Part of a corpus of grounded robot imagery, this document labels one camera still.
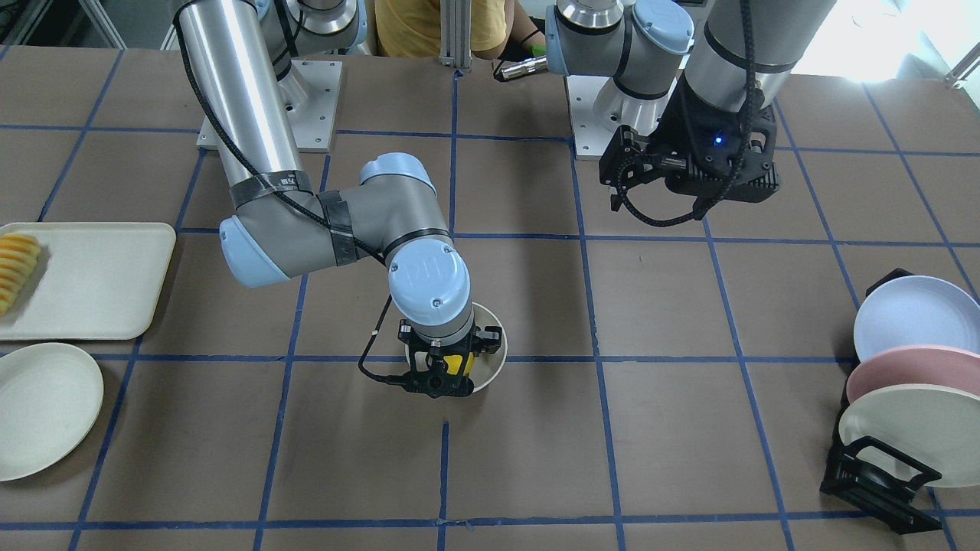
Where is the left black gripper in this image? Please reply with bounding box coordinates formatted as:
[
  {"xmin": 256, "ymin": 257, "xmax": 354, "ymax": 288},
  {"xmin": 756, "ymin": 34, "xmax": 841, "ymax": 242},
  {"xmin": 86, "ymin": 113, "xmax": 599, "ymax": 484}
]
[{"xmin": 599, "ymin": 78, "xmax": 781, "ymax": 210}]

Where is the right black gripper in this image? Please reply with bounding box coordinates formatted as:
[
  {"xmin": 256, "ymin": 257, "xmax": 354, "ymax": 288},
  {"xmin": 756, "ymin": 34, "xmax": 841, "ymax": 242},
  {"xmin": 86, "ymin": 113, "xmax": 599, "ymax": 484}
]
[{"xmin": 397, "ymin": 321, "xmax": 505, "ymax": 399}]

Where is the yellow lemon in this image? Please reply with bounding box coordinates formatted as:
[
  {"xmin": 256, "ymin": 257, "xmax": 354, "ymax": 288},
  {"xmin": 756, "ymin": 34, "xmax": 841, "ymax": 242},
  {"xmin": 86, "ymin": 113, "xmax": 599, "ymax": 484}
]
[{"xmin": 443, "ymin": 354, "xmax": 472, "ymax": 376}]

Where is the cream ceramic bowl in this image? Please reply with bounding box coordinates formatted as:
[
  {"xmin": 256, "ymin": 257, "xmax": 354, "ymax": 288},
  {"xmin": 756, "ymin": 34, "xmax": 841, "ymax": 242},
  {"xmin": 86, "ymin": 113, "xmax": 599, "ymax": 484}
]
[{"xmin": 404, "ymin": 302, "xmax": 509, "ymax": 394}]

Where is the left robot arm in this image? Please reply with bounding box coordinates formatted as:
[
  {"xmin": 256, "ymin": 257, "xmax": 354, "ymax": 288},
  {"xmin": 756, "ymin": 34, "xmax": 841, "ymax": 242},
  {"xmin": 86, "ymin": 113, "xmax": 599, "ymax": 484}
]
[{"xmin": 544, "ymin": 1, "xmax": 834, "ymax": 227}]

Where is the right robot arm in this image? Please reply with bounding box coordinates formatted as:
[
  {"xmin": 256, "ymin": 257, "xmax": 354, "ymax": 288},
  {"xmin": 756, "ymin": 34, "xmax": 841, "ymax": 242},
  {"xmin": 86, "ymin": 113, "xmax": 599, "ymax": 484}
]
[{"xmin": 172, "ymin": 1, "xmax": 507, "ymax": 398}]

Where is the silver flashlight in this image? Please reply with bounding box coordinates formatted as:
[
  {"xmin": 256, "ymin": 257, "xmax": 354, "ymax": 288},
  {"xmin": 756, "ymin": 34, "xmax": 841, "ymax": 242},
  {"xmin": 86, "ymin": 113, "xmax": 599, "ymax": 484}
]
[{"xmin": 492, "ymin": 56, "xmax": 548, "ymax": 83}]

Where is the blue plate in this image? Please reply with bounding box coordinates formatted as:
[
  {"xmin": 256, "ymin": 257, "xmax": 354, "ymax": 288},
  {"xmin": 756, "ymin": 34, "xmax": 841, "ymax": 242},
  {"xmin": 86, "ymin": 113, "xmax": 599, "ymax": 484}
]
[{"xmin": 853, "ymin": 275, "xmax": 979, "ymax": 360}]

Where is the person in yellow shirt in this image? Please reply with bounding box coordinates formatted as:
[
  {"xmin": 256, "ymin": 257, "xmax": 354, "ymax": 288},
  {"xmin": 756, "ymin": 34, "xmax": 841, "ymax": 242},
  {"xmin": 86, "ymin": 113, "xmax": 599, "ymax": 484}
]
[{"xmin": 374, "ymin": 0, "xmax": 546, "ymax": 60}]

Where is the pink plate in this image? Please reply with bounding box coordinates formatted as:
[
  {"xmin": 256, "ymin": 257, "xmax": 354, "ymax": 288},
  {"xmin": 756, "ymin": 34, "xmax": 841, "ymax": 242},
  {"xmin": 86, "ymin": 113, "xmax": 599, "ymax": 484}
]
[{"xmin": 844, "ymin": 344, "xmax": 979, "ymax": 402}]

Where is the cream plate in rack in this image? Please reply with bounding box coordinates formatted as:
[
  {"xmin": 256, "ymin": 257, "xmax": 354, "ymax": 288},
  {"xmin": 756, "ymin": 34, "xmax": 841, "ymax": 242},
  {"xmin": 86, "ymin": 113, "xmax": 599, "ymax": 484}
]
[{"xmin": 838, "ymin": 383, "xmax": 979, "ymax": 487}]

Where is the black dish rack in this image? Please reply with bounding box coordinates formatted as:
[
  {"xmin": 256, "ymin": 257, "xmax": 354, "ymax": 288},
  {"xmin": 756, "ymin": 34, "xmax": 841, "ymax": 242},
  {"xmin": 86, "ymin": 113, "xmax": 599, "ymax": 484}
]
[{"xmin": 819, "ymin": 268, "xmax": 944, "ymax": 535}]

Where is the cream rectangular tray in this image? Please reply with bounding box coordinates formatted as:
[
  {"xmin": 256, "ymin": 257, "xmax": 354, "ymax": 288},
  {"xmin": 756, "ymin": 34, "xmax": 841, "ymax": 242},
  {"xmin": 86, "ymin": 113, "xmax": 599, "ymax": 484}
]
[{"xmin": 1, "ymin": 222, "xmax": 176, "ymax": 341}]

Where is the cream round plate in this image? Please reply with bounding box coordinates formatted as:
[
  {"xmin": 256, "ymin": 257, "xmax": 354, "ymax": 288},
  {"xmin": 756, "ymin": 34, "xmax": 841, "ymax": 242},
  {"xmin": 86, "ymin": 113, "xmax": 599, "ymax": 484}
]
[{"xmin": 1, "ymin": 343, "xmax": 104, "ymax": 482}]

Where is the sliced yellow fruit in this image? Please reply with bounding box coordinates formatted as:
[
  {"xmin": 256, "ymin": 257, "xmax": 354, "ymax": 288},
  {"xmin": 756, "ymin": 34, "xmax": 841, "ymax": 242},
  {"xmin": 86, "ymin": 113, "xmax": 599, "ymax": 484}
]
[{"xmin": 1, "ymin": 233, "xmax": 41, "ymax": 316}]

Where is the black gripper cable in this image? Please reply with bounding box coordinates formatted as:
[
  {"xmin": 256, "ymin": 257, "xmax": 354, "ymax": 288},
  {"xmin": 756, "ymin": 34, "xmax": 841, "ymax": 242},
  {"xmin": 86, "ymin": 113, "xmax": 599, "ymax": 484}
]
[{"xmin": 617, "ymin": 0, "xmax": 763, "ymax": 229}]

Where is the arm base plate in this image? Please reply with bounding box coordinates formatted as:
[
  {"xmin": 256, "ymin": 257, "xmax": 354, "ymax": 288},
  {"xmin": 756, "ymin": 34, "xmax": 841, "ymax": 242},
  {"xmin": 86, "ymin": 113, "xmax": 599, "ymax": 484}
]
[
  {"xmin": 566, "ymin": 70, "xmax": 681, "ymax": 160},
  {"xmin": 196, "ymin": 60, "xmax": 343, "ymax": 153}
]

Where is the aluminium frame post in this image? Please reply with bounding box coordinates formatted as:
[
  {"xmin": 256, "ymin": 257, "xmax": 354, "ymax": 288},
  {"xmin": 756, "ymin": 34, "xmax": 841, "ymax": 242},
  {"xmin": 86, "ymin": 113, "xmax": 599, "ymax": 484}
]
[{"xmin": 439, "ymin": 0, "xmax": 472, "ymax": 73}]

